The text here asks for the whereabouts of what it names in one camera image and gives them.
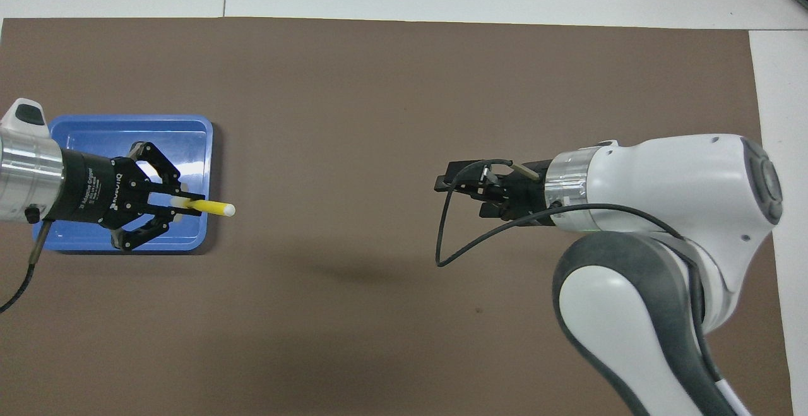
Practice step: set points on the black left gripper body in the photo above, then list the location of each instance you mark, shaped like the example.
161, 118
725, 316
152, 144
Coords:
95, 189

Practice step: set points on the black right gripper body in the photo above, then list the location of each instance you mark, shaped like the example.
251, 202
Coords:
527, 192

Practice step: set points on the yellow pen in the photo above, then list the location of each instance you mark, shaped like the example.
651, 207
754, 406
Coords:
211, 208

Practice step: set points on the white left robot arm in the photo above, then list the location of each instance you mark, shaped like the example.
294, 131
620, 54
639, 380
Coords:
28, 170

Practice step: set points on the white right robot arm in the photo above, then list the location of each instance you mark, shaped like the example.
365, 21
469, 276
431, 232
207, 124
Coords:
663, 226

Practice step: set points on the blue plastic tray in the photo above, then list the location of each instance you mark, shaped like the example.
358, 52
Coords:
189, 132

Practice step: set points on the brown table mat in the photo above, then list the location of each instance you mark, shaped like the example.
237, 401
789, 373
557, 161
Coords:
315, 315

